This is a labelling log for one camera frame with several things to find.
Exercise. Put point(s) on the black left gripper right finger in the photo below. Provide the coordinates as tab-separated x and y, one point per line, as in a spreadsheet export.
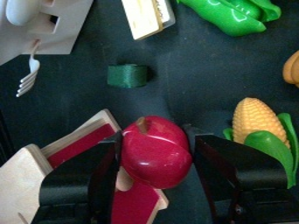
237	172

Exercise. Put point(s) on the dark green ribbon roll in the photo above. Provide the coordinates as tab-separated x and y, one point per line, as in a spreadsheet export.
127	75

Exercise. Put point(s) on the wooden tray with red inlay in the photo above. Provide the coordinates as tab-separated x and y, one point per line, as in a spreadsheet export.
77	145

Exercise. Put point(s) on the toy corn cob with husk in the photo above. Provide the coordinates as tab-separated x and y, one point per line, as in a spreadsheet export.
259	122

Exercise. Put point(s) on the red toy apple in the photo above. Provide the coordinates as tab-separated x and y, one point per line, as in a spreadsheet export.
155	151

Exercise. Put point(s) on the white plastic fork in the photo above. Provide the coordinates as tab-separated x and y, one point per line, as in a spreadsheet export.
28	76

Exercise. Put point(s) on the cream toy bread slice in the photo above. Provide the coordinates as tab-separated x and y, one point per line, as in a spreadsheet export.
145	16

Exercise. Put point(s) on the white plastic spoon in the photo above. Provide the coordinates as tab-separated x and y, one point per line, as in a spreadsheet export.
19	10

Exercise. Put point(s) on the green toy pepper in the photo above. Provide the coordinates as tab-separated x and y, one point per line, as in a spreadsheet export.
233	13

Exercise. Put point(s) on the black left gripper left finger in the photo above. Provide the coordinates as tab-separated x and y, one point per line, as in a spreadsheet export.
79	178

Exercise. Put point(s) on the orange toy food piece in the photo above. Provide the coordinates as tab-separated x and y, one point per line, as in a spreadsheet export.
291	70

